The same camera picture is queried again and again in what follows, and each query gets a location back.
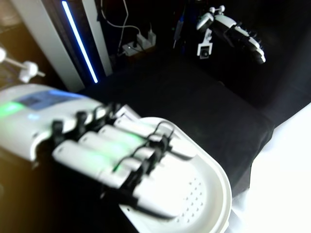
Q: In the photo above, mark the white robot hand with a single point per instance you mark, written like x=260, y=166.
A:
x=29, y=121
x=243, y=36

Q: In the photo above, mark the white column with blue light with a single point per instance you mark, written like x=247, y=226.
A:
x=48, y=36

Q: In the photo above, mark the black table cloth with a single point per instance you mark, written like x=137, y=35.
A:
x=182, y=102

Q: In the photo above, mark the white plug adapter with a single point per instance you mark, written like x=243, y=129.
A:
x=151, y=35

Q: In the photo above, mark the white power strip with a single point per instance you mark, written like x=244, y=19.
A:
x=139, y=43

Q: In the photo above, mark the white perforated plastic basket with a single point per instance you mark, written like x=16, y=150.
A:
x=206, y=194

